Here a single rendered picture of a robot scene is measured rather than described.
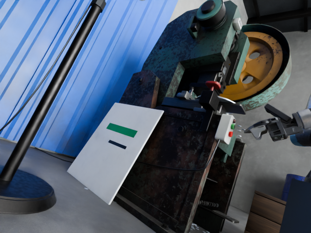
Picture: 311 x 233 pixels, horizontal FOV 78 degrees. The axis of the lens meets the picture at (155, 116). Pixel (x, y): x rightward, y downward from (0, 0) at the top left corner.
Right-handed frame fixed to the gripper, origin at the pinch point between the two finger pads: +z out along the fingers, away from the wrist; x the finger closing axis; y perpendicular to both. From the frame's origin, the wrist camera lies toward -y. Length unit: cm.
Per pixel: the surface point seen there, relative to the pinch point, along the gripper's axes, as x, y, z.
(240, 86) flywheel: 60, -65, 0
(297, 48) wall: 353, -303, -118
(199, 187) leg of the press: -1.6, 22.0, 26.5
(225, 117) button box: -3.7, -7.6, 6.9
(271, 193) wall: 354, -10, 29
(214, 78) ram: 17, -49, 11
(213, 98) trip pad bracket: -9.6, -16.7, 8.9
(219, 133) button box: -3.7, -0.6, 11.6
